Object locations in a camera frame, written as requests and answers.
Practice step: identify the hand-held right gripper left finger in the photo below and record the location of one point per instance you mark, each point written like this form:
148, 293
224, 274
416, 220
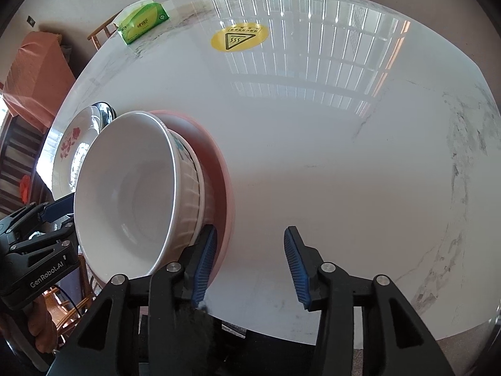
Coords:
205, 262

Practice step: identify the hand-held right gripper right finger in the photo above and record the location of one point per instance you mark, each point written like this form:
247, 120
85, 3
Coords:
295, 262

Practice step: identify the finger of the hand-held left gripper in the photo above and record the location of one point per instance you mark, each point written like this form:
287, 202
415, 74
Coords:
58, 207
58, 230

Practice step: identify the small white cartoon bowl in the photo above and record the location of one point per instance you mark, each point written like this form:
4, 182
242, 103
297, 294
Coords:
200, 199

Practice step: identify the white rose print plate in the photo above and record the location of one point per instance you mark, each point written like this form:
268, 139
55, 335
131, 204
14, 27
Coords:
70, 145

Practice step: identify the white ribbed bunny bowl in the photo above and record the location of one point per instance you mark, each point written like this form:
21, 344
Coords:
129, 196

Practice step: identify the pink bowl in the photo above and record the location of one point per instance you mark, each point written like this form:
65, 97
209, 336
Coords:
223, 188

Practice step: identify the blue floral plate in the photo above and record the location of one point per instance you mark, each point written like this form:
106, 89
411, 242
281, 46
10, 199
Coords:
106, 111

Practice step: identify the person's left hand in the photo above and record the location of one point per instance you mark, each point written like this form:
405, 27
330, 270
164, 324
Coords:
39, 321

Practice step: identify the red plastic bag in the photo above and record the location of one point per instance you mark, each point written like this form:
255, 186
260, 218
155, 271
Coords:
24, 190

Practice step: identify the rattan chair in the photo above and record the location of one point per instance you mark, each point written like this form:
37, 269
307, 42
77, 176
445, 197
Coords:
66, 309

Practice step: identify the dark slatted wooden bench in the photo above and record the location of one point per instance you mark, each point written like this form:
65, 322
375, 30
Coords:
15, 152

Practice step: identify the orange cloth covered furniture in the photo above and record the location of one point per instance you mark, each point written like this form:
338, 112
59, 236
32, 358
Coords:
35, 78

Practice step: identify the light wooden chair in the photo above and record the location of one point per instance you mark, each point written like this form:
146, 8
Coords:
98, 34

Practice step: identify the green tissue pack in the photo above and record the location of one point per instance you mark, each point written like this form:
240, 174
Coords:
145, 21

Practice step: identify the round yellow warning sticker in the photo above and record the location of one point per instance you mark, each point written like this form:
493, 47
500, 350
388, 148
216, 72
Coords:
219, 41

